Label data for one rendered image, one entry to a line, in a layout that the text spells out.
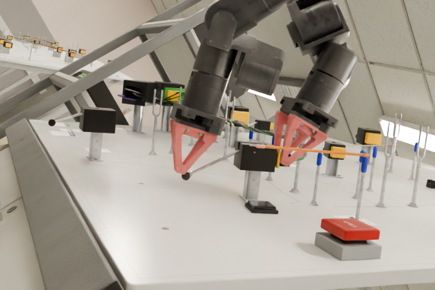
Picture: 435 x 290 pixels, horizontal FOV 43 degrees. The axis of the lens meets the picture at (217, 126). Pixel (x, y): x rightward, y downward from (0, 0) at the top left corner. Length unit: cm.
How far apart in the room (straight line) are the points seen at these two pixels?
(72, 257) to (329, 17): 53
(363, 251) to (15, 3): 782
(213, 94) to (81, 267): 35
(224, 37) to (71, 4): 766
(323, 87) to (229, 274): 40
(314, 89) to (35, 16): 759
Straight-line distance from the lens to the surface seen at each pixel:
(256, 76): 81
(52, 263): 62
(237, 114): 137
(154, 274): 54
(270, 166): 86
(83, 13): 845
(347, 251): 65
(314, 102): 86
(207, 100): 81
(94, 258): 57
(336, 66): 87
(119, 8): 857
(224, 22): 77
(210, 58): 81
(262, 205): 81
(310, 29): 89
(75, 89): 171
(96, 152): 109
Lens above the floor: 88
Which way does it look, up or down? 15 degrees up
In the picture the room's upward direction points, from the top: 57 degrees clockwise
